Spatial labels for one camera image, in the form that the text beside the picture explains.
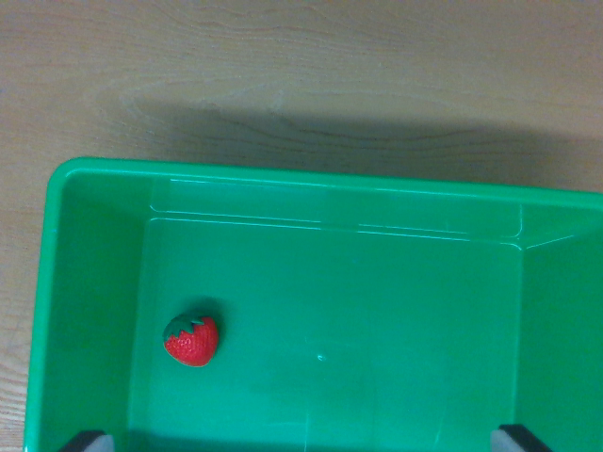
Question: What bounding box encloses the red toy strawberry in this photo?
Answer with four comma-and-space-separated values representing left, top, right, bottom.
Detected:
162, 313, 220, 368

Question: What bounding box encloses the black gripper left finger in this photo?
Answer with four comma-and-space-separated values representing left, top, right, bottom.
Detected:
57, 429, 115, 452

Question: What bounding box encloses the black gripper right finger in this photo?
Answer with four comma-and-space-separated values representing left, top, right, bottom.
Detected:
490, 424, 554, 452

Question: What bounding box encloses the green plastic bin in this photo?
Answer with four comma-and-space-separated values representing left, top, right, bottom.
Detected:
22, 156, 603, 452

